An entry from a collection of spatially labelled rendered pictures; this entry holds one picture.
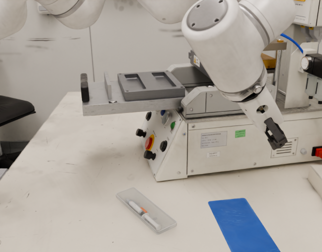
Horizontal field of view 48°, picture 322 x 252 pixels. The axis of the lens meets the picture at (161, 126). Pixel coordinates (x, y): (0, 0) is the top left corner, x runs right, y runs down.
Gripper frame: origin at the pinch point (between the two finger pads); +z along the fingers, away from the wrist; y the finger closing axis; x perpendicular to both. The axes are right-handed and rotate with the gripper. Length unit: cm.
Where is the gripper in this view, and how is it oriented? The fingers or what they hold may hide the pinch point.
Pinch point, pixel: (266, 126)
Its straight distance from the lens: 75.5
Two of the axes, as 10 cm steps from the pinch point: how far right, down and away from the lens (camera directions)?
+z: 4.7, 4.8, 7.4
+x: -8.2, 5.5, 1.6
